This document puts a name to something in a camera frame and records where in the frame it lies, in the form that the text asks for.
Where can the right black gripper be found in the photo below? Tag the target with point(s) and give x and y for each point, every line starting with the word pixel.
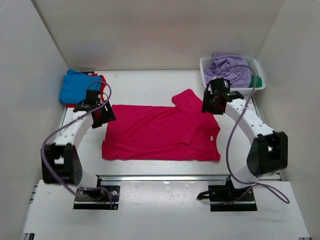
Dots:
pixel 207 95

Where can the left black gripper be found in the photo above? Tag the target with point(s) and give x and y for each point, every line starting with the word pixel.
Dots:
pixel 109 115

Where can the magenta t shirt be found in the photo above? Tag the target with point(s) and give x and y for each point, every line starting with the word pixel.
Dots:
pixel 181 132

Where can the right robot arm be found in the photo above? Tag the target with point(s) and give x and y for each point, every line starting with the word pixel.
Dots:
pixel 268 151

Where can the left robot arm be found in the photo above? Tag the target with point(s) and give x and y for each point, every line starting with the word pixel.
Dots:
pixel 60 160

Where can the white plastic basket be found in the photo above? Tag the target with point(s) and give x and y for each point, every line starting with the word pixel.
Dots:
pixel 206 61

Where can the blue folded t shirt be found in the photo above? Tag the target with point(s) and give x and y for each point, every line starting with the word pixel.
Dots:
pixel 75 86

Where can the red folded t shirt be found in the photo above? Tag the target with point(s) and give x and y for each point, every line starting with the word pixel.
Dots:
pixel 102 82

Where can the lavender t shirt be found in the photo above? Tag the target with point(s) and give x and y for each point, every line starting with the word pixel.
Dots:
pixel 230 67

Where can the green t shirt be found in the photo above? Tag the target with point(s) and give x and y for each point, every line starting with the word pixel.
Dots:
pixel 256 81

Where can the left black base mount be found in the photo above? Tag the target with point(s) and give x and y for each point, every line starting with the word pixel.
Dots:
pixel 105 198

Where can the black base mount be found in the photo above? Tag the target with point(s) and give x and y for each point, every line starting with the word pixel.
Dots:
pixel 226 198
pixel 105 198

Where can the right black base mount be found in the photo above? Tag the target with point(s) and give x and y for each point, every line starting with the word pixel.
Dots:
pixel 226 198

